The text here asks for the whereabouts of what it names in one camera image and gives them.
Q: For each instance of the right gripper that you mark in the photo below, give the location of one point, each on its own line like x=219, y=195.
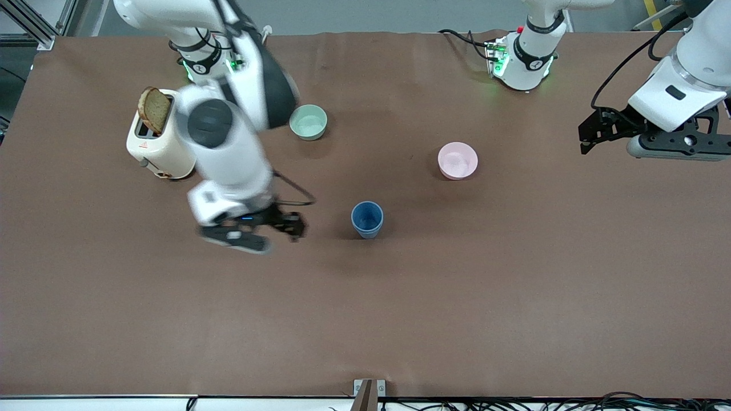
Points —
x=273, y=217

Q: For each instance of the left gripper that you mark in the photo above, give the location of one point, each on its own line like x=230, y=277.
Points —
x=618, y=122

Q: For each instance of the blue plastic cup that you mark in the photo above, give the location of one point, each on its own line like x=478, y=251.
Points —
x=366, y=216
x=366, y=233

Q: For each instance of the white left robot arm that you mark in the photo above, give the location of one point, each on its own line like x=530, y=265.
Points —
x=528, y=63

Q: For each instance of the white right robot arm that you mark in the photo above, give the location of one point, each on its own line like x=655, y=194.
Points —
x=228, y=148

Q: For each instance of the mint green bowl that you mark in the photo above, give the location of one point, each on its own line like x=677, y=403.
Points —
x=308, y=123

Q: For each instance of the brown table cover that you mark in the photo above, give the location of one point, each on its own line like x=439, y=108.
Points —
x=365, y=314

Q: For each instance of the cream toaster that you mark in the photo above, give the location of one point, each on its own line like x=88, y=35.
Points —
x=157, y=151

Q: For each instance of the pink bowl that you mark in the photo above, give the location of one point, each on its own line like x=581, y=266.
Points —
x=457, y=161

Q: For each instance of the brown bread slice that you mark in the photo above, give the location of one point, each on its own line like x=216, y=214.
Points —
x=154, y=111

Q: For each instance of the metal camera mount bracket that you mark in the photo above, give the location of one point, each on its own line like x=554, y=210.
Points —
x=365, y=397

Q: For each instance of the aluminium frame profile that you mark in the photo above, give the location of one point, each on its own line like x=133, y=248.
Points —
x=40, y=37

